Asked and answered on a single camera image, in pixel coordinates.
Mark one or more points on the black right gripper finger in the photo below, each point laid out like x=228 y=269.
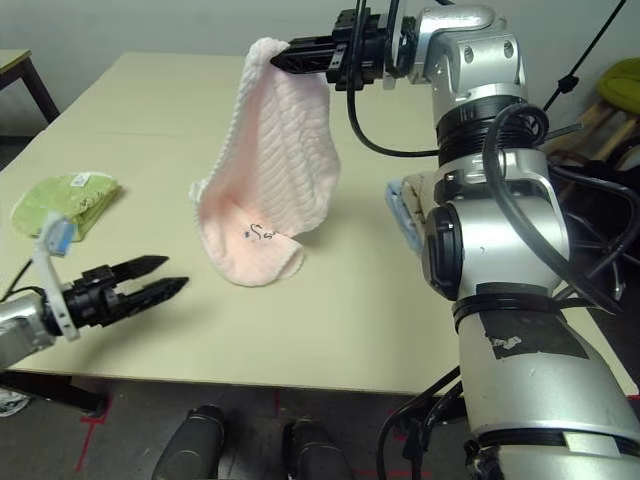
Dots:
x=310 y=62
x=317 y=43

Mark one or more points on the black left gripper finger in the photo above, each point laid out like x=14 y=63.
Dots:
x=140 y=267
x=155 y=295

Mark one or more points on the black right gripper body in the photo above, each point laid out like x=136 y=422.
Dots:
x=370 y=50

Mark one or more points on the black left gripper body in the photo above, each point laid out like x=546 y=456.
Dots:
x=92 y=300

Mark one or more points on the pink terry towel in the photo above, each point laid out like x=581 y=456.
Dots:
x=280 y=150

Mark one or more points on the green folded towel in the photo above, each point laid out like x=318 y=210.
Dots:
x=50 y=197

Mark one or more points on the light blue folded towel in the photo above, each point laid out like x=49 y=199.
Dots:
x=400 y=215

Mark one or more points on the black table base bar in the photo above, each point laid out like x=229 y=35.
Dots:
x=50 y=390

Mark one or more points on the robot left leg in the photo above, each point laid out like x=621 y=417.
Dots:
x=190 y=445

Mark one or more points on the robot leg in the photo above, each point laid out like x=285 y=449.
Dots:
x=190 y=445
x=312 y=450

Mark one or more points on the black stand pole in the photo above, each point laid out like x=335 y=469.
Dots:
x=567 y=82

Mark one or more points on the robot right leg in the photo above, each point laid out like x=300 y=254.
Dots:
x=312 y=450

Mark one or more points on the wooden stool green cushion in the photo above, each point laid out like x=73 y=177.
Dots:
x=620 y=80

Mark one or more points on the black office chair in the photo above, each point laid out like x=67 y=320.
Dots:
x=600 y=225

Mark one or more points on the beige side table black frame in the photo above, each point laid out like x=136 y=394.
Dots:
x=12 y=57

